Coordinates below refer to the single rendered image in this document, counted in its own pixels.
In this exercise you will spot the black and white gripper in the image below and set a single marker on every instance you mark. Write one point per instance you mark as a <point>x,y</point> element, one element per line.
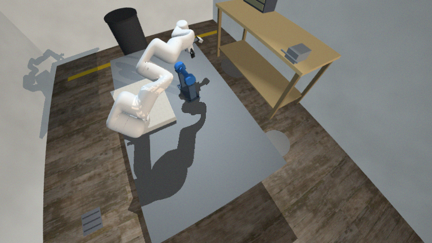
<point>189,50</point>

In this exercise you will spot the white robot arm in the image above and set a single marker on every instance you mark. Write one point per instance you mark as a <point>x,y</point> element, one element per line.
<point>140,106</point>

